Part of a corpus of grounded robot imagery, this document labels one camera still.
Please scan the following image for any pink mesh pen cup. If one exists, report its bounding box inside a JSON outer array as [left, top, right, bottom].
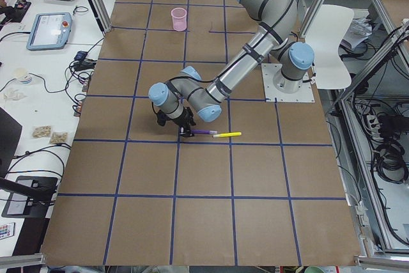
[[171, 8, 187, 31]]

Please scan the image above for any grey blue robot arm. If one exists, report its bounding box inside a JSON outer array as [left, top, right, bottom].
[[148, 0, 314, 137]]

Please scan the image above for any white plastic chair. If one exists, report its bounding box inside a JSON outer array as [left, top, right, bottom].
[[305, 4, 354, 90]]

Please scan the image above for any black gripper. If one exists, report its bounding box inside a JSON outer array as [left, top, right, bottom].
[[156, 107, 196, 137]]

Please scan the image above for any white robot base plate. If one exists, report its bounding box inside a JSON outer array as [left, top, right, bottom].
[[261, 63, 315, 103]]

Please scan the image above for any yellow highlighter pen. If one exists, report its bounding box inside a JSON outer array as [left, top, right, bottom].
[[212, 132, 242, 138]]

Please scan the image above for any purple highlighter pen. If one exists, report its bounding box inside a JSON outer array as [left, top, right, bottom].
[[191, 129, 218, 135]]

